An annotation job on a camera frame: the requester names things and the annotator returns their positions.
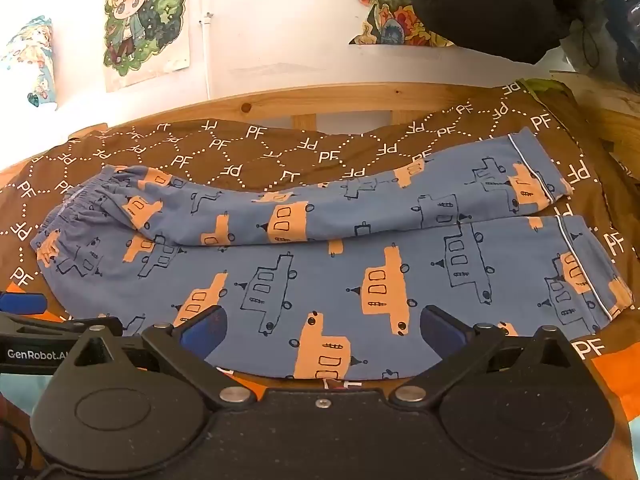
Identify blue pyjama pants orange print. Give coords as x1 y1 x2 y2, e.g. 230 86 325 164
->
32 130 634 380

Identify orange patchwork blanket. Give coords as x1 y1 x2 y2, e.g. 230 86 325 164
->
573 338 639 422

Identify brown PF patterned duvet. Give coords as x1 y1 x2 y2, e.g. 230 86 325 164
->
1 99 639 351

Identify black hanging garment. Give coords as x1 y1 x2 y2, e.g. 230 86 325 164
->
411 0 586 64

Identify pale blue wall poster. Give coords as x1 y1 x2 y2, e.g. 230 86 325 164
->
1 15 58 110

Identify wooden bed frame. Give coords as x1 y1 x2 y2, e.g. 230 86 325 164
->
0 71 640 187

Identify anime boy wall poster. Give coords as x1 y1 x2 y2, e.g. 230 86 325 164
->
103 0 191 92

